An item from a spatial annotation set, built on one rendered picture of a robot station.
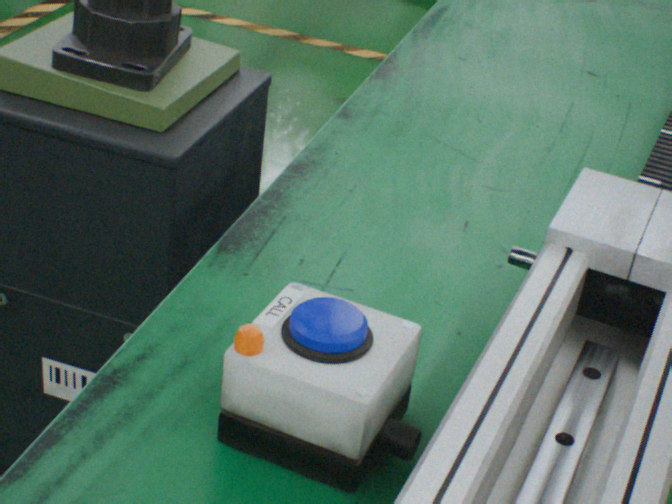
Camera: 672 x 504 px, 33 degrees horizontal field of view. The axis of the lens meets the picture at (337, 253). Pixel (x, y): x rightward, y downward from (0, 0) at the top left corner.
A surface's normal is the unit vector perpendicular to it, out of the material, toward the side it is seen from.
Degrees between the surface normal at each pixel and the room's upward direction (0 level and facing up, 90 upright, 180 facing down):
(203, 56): 4
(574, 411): 0
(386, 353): 0
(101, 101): 90
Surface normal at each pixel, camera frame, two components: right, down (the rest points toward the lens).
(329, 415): -0.40, 0.44
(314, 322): 0.08, -0.83
